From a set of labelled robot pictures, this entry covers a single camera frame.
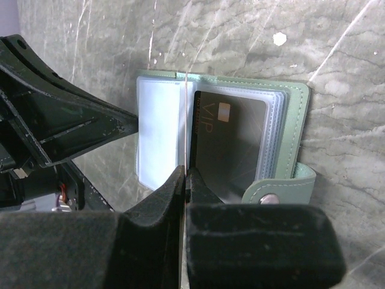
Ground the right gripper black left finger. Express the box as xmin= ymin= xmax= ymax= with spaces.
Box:
xmin=1 ymin=166 xmax=186 ymax=288

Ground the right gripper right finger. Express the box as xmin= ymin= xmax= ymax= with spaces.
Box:
xmin=186 ymin=168 xmax=346 ymax=288

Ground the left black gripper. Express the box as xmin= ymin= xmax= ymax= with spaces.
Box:
xmin=1 ymin=34 xmax=138 ymax=211

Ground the mint green card holder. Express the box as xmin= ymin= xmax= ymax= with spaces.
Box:
xmin=137 ymin=71 xmax=316 ymax=205

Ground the black VIP card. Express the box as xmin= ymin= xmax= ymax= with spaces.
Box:
xmin=190 ymin=91 xmax=267 ymax=203

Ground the black base bar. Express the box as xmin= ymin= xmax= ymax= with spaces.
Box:
xmin=69 ymin=161 xmax=115 ymax=212

